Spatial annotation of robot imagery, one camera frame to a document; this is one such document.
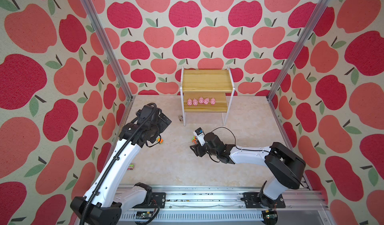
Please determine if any front aluminium rail frame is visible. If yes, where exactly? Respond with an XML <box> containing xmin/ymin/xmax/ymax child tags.
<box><xmin>116</xmin><ymin>186</ymin><xmax>336</xmax><ymax>225</ymax></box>

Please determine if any aluminium frame post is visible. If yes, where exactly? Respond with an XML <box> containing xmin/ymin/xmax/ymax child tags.
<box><xmin>80</xmin><ymin>0</ymin><xmax>134</xmax><ymax>102</ymax></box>
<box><xmin>266</xmin><ymin>0</ymin><xmax>342</xmax><ymax>100</ymax></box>

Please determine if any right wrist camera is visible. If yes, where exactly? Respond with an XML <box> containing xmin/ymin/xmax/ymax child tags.
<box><xmin>194</xmin><ymin>128</ymin><xmax>206</xmax><ymax>146</ymax></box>

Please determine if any black corrugated cable conduit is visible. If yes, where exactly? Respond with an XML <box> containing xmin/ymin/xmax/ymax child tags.
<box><xmin>78</xmin><ymin>102</ymin><xmax>160</xmax><ymax>225</ymax></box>

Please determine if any right aluminium frame post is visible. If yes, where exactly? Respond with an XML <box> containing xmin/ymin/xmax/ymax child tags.
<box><xmin>266</xmin><ymin>0</ymin><xmax>342</xmax><ymax>100</ymax></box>

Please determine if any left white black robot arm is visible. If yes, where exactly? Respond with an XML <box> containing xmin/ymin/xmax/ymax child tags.
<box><xmin>71</xmin><ymin>103</ymin><xmax>171</xmax><ymax>225</ymax></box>

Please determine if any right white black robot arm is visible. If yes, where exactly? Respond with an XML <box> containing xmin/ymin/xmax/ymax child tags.
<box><xmin>190</xmin><ymin>128</ymin><xmax>306</xmax><ymax>208</ymax></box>

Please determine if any wooden two-tier white-frame shelf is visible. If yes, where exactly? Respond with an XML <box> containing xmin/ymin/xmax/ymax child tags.
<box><xmin>180</xmin><ymin>67</ymin><xmax>235</xmax><ymax>125</ymax></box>

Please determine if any left aluminium frame post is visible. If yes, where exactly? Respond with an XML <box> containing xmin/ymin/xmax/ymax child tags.
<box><xmin>80</xmin><ymin>0</ymin><xmax>134</xmax><ymax>102</ymax></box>

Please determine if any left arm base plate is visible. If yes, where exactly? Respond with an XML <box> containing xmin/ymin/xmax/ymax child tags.
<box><xmin>134</xmin><ymin>193</ymin><xmax>166</xmax><ymax>209</ymax></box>

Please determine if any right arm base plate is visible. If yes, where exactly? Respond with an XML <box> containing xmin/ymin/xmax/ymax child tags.
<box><xmin>241</xmin><ymin>192</ymin><xmax>286</xmax><ymax>209</ymax></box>

